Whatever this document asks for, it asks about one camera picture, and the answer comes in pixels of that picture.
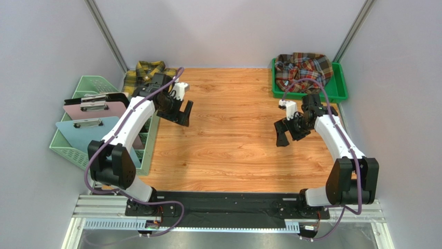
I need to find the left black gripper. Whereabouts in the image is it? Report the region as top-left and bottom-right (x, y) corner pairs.
(157, 93), (193, 127)

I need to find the red brown plaid shirt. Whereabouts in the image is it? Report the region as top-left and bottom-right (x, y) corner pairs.
(273, 52), (334, 94)

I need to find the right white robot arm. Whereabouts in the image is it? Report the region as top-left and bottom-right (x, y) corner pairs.
(274, 94), (379, 207)

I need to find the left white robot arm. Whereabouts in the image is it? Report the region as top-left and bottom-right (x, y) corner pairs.
(85, 67), (193, 205)

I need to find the green plastic tray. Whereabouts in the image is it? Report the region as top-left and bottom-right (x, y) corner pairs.
(271, 58), (348, 104)

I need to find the yellow plaid folded shirt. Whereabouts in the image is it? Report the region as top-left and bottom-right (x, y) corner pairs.
(122, 61), (176, 95)

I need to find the pink clipboard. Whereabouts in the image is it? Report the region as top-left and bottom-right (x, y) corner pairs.
(63, 100), (144, 150)

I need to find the blue clipboard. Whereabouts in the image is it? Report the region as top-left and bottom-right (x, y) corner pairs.
(49, 114), (119, 170)

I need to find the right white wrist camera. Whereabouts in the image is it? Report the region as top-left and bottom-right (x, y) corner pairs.
(279, 100), (298, 120)

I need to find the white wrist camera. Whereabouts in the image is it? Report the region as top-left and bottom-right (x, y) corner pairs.
(170, 82), (190, 101)
(279, 100), (298, 120)

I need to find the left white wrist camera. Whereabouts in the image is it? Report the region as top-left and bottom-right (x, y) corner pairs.
(170, 82), (190, 101)

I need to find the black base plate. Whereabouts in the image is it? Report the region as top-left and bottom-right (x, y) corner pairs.
(125, 191), (330, 229)

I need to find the right corner aluminium post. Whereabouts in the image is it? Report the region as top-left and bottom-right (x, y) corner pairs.
(333, 0), (377, 63)

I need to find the corner aluminium post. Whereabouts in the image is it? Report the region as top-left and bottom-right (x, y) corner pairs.
(333, 0), (377, 63)
(84, 0), (129, 73)

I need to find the aluminium rail frame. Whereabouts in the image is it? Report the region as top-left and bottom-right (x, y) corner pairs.
(62, 191), (394, 248)

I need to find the left corner aluminium post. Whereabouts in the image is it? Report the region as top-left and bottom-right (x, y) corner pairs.
(84, 0), (129, 73)

